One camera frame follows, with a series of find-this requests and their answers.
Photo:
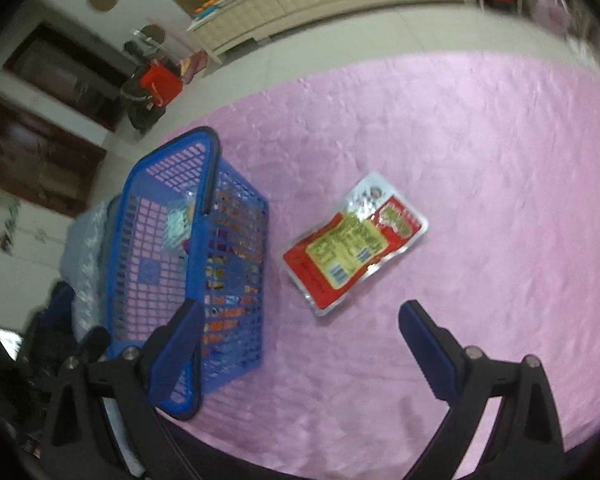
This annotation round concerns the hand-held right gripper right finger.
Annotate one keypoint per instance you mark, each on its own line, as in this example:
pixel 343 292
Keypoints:
pixel 430 355

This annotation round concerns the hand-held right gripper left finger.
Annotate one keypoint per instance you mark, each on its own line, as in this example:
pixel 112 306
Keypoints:
pixel 175 355

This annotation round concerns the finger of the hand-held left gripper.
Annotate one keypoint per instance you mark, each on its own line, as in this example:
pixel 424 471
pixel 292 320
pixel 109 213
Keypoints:
pixel 94 342
pixel 60 302

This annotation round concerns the blue plastic basket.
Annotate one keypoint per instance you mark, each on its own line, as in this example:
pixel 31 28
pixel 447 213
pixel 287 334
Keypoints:
pixel 195 280

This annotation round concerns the teal snack packet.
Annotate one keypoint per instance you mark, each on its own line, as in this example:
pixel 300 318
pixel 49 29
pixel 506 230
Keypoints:
pixel 179 225

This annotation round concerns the large red yellow-label packet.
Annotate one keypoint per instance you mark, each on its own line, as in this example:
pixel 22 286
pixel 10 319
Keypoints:
pixel 350 250

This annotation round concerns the white cupboard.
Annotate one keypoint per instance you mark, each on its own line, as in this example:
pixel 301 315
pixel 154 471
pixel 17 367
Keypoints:
pixel 25 260

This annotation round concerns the chair with grey cover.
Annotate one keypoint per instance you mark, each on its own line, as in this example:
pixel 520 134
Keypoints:
pixel 87 240

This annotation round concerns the dark wooden door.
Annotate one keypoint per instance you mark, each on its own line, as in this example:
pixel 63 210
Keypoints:
pixel 35 160
pixel 70 75

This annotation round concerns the pink quilted tablecloth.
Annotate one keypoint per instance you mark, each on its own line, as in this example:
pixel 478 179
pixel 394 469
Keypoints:
pixel 430 160

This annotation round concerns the black bag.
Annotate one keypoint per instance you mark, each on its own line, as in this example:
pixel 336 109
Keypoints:
pixel 140 110

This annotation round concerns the red bag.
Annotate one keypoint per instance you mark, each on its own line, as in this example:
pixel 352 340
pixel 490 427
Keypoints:
pixel 161 84

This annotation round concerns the broom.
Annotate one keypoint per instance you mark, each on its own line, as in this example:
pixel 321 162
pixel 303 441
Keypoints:
pixel 194 65

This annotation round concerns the plate of oranges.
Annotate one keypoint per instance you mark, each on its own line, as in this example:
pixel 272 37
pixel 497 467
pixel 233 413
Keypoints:
pixel 211 2

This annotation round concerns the cream TV cabinet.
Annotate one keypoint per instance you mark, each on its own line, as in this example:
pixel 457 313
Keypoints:
pixel 290 5

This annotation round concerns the pink tote bag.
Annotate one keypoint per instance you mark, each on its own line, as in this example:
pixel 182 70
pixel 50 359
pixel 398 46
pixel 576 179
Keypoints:
pixel 555 7

